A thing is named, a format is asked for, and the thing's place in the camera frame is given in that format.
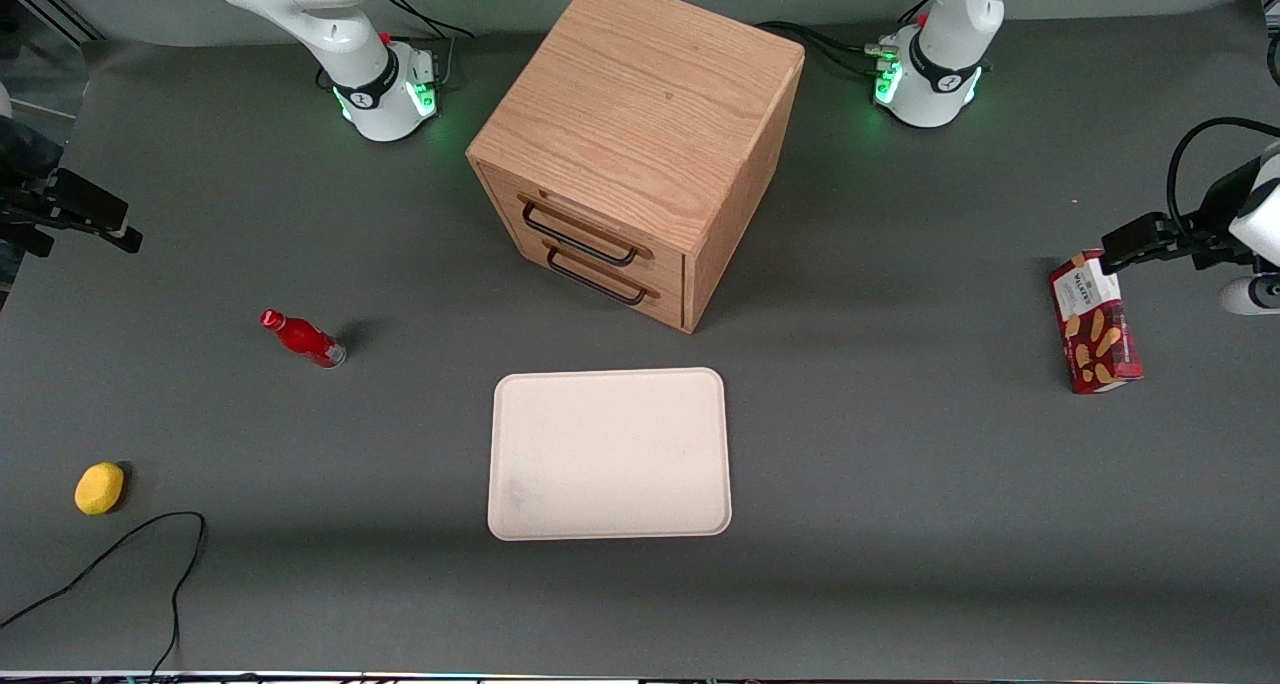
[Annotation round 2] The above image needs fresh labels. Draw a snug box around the black metal drawer handle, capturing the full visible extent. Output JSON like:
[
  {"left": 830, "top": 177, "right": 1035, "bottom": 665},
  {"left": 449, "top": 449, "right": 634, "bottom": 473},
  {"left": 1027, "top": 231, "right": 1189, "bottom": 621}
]
[
  {"left": 518, "top": 199, "right": 641, "bottom": 268},
  {"left": 545, "top": 249, "right": 649, "bottom": 308}
]

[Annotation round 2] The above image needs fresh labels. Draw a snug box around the thin black loose cable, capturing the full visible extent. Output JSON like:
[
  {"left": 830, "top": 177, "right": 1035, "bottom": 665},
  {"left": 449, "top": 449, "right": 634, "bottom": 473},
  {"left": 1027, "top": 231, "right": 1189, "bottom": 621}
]
[{"left": 0, "top": 511, "right": 207, "bottom": 680}]

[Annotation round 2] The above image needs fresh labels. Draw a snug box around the cream plastic tray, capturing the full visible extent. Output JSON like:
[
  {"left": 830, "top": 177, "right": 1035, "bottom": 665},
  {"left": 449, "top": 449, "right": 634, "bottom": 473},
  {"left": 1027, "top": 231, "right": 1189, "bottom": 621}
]
[{"left": 487, "top": 367, "right": 733, "bottom": 542}]

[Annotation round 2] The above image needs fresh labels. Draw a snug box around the red tartan shortbread box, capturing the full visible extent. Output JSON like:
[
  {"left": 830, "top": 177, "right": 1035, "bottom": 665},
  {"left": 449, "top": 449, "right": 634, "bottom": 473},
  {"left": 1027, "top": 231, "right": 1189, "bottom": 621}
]
[{"left": 1048, "top": 249, "right": 1144, "bottom": 395}]

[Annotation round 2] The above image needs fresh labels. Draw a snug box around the small red bottle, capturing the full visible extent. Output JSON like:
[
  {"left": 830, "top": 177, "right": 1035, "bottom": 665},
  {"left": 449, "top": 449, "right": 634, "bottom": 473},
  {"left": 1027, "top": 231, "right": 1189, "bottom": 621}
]
[{"left": 259, "top": 309, "right": 348, "bottom": 370}]

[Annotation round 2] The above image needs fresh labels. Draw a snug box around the oak wooden drawer cabinet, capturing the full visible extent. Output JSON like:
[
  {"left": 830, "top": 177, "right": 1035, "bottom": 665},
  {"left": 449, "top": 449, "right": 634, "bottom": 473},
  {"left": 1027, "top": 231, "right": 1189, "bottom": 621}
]
[{"left": 465, "top": 0, "right": 807, "bottom": 335}]

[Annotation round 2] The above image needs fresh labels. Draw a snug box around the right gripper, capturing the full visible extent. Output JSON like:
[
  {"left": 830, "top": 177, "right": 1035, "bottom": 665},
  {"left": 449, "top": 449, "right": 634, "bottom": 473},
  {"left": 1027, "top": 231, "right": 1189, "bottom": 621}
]
[{"left": 0, "top": 114, "right": 143, "bottom": 261}]

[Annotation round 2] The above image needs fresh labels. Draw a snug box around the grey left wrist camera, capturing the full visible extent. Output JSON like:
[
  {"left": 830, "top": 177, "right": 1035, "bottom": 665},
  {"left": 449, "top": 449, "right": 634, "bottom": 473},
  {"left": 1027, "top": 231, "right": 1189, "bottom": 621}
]
[{"left": 1220, "top": 275, "right": 1280, "bottom": 316}]

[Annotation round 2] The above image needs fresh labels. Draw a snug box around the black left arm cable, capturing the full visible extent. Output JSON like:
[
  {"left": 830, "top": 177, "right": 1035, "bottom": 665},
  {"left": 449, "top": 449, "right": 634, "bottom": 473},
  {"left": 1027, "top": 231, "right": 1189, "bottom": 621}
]
[{"left": 1165, "top": 116, "right": 1280, "bottom": 250}]

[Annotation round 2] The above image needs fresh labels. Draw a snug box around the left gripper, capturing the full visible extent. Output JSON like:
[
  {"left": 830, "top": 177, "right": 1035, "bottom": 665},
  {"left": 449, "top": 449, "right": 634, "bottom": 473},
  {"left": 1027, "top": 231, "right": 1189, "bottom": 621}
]
[{"left": 1100, "top": 142, "right": 1280, "bottom": 274}]

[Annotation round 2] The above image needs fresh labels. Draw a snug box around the yellow lemon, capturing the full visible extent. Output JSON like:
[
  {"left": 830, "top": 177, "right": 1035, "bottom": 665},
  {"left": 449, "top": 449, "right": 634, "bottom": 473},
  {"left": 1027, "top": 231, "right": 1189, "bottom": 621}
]
[{"left": 74, "top": 462, "right": 126, "bottom": 517}]

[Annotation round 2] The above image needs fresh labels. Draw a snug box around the wooden drawer with larger-seen handle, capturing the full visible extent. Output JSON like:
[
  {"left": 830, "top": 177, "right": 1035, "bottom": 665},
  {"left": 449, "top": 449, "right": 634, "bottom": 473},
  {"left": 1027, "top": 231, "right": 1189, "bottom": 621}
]
[{"left": 480, "top": 162, "right": 686, "bottom": 277}]

